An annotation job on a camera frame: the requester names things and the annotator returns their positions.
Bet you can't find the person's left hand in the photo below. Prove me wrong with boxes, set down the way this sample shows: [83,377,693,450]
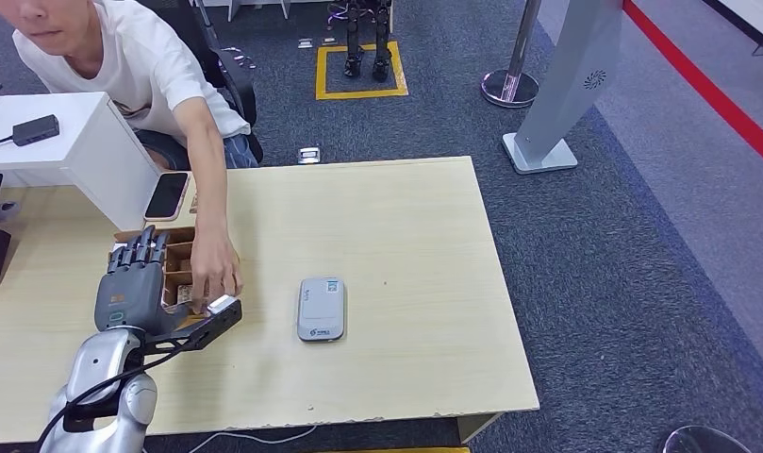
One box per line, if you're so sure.
[189,227,243,314]

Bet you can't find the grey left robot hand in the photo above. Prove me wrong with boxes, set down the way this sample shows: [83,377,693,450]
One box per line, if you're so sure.
[93,226,193,337]

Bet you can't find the cardboard card organizer box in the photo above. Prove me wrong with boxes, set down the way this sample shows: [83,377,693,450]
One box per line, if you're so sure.
[108,226,241,329]

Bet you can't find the grey card reader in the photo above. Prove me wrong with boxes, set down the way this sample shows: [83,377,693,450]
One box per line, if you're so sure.
[296,277,347,344]

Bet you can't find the person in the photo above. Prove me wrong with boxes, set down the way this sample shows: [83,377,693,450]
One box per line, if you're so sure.
[3,0,261,314]

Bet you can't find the black smartphone pink case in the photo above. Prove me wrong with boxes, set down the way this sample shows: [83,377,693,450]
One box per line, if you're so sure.
[143,172,191,223]

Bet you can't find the white desk riser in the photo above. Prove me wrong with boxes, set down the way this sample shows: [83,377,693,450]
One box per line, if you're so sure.
[0,92,160,231]

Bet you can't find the black office chair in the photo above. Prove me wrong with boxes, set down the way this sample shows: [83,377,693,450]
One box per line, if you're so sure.
[137,0,265,165]

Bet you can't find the black adapter box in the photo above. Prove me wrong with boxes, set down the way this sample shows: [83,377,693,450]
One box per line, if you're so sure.
[12,114,61,147]

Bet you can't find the white background table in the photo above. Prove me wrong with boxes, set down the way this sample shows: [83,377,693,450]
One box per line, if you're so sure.
[201,0,291,21]

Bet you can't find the black humanoid robot legs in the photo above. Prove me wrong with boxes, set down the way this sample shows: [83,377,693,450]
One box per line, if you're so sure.
[326,0,395,81]

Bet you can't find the grey kiosk stand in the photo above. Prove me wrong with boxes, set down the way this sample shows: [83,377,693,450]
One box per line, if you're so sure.
[503,0,626,175]

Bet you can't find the round chrome stanchion base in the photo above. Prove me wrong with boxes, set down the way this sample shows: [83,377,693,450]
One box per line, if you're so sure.
[660,425,755,453]

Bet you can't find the red floor tape line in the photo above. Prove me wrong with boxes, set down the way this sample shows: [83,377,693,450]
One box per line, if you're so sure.
[622,0,763,173]

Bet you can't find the white display platform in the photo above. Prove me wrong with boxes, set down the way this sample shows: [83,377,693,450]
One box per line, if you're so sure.
[708,0,763,55]

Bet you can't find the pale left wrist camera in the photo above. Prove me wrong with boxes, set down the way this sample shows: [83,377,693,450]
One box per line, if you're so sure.
[207,295,241,316]

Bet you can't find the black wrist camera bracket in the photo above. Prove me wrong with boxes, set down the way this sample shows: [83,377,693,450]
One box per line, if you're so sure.
[140,299,243,357]

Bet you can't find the white desk frame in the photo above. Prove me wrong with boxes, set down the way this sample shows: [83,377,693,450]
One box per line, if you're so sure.
[456,413,502,445]

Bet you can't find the chrome stanchion post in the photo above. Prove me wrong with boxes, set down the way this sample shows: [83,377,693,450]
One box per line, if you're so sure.
[480,0,541,109]

